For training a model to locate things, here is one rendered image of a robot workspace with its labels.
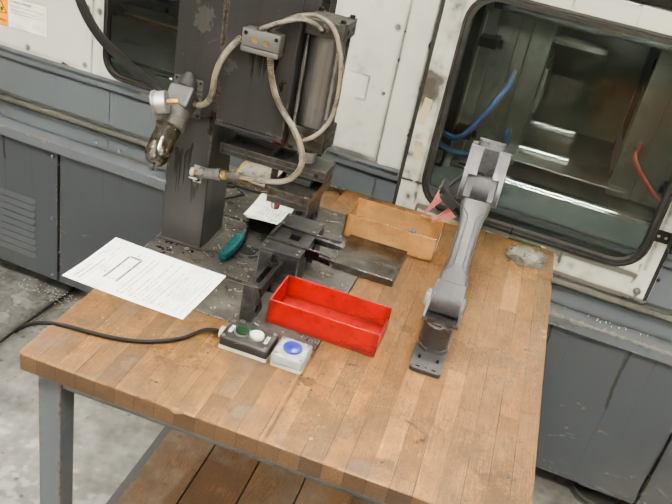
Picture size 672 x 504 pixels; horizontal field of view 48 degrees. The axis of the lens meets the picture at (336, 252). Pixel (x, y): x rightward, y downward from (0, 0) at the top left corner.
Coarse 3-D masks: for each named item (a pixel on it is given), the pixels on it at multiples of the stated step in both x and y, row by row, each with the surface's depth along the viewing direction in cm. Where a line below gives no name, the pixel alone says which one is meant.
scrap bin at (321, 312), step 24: (288, 288) 174; (312, 288) 172; (288, 312) 163; (312, 312) 161; (336, 312) 173; (360, 312) 171; (384, 312) 170; (312, 336) 164; (336, 336) 162; (360, 336) 160
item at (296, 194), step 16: (224, 144) 175; (240, 144) 179; (256, 144) 181; (272, 144) 179; (256, 160) 174; (272, 160) 173; (288, 160) 176; (320, 160) 176; (304, 176) 172; (320, 176) 171; (272, 192) 169; (288, 192) 168; (304, 192) 170; (320, 192) 176; (272, 208) 174; (304, 208) 169
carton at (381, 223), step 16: (352, 208) 207; (368, 208) 214; (384, 208) 212; (352, 224) 204; (368, 224) 203; (384, 224) 202; (400, 224) 213; (416, 224) 212; (432, 224) 210; (384, 240) 204; (400, 240) 202; (416, 240) 201; (432, 240) 200; (416, 256) 203; (432, 256) 204
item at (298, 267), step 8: (296, 240) 185; (312, 248) 189; (264, 256) 178; (280, 256) 176; (288, 264) 177; (296, 264) 176; (304, 264) 183; (280, 272) 178; (288, 272) 178; (296, 272) 177; (280, 280) 179
